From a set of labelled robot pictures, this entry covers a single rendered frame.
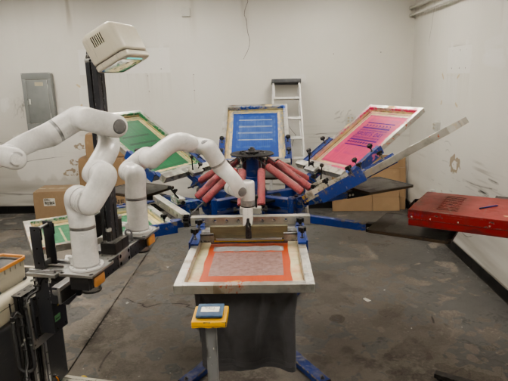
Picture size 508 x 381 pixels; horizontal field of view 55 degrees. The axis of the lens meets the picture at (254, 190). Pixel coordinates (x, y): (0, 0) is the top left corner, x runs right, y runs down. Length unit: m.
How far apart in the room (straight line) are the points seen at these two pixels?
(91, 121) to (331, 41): 5.16
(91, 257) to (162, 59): 5.03
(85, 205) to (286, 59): 5.09
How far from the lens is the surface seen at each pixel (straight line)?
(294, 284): 2.06
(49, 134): 1.81
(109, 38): 1.91
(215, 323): 1.87
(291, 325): 2.25
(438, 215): 2.74
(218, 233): 2.60
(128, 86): 6.85
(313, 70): 6.63
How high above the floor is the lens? 1.83
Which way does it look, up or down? 13 degrees down
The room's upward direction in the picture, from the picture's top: 1 degrees counter-clockwise
